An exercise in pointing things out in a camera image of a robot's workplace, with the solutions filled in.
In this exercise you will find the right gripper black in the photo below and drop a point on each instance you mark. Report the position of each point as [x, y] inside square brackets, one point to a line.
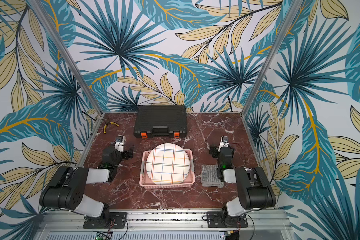
[216, 151]

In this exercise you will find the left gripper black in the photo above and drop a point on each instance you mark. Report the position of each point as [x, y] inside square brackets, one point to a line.
[127, 153]

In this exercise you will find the grey dish cloth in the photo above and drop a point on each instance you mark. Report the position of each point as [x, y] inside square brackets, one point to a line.
[209, 177]

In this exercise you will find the plaid striped white plate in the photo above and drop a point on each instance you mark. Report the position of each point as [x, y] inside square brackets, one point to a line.
[168, 158]

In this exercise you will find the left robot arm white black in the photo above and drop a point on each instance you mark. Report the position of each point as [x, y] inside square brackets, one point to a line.
[66, 189]

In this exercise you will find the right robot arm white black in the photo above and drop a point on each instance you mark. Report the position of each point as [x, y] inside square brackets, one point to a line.
[254, 190]

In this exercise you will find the pink plastic basket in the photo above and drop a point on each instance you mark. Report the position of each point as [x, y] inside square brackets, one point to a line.
[166, 181]

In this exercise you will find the black tool case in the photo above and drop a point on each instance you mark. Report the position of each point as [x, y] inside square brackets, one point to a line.
[161, 121]

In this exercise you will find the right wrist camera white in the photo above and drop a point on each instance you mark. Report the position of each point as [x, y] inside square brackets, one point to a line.
[223, 143]

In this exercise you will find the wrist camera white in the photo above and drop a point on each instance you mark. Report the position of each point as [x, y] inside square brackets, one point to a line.
[119, 143]
[223, 143]

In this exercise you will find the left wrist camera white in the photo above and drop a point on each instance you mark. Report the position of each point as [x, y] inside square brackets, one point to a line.
[119, 143]

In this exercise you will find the yellow handled pliers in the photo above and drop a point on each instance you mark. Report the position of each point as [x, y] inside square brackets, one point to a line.
[109, 123]

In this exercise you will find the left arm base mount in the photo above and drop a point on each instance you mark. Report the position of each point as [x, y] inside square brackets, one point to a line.
[112, 220]

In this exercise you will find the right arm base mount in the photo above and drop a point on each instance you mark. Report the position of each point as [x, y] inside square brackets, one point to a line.
[217, 219]

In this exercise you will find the aluminium front rail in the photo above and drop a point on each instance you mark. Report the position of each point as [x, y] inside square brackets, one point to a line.
[174, 224]

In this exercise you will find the right aluminium frame post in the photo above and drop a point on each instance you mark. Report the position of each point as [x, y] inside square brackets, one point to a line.
[293, 10]

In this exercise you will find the aluminium frame post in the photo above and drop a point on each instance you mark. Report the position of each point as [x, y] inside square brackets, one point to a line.
[293, 10]
[46, 21]

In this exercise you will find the left aluminium frame post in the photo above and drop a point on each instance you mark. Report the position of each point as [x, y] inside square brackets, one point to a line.
[46, 21]

